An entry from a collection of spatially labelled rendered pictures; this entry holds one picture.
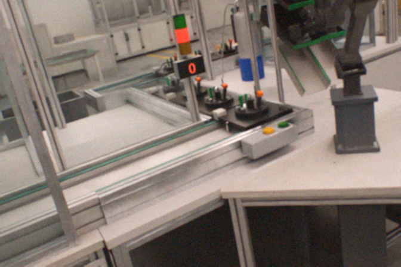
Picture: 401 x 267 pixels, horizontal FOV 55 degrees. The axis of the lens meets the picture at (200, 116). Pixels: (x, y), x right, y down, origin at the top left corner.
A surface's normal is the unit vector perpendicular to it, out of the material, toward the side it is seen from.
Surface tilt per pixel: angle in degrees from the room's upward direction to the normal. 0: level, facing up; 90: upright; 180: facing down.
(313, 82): 45
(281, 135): 90
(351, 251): 90
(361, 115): 90
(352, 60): 111
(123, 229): 0
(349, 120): 90
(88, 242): 0
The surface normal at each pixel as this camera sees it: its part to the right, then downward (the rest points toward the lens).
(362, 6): 0.18, 0.84
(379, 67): 0.49, 0.19
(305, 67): 0.11, -0.49
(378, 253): -0.25, 0.36
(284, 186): -0.18, -0.93
